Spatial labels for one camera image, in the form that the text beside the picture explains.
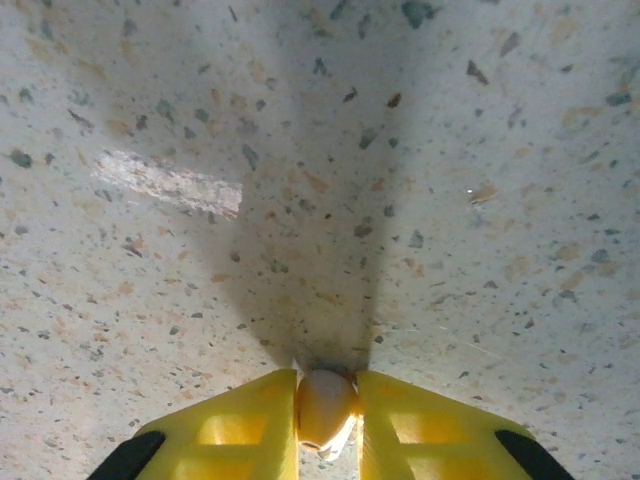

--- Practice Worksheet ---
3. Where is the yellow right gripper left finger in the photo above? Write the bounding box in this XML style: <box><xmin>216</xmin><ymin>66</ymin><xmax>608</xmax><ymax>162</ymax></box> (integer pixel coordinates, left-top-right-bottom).
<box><xmin>87</xmin><ymin>368</ymin><xmax>301</xmax><ymax>480</ymax></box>

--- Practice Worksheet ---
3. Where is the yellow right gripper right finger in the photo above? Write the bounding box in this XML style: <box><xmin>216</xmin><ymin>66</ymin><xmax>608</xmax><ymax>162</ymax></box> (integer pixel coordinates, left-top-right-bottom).
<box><xmin>354</xmin><ymin>369</ymin><xmax>577</xmax><ymax>480</ymax></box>

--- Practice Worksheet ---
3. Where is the pale pink wireless earbud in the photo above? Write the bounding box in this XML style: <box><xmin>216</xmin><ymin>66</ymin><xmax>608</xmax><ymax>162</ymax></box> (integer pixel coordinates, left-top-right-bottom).
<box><xmin>296</xmin><ymin>368</ymin><xmax>360</xmax><ymax>460</ymax></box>

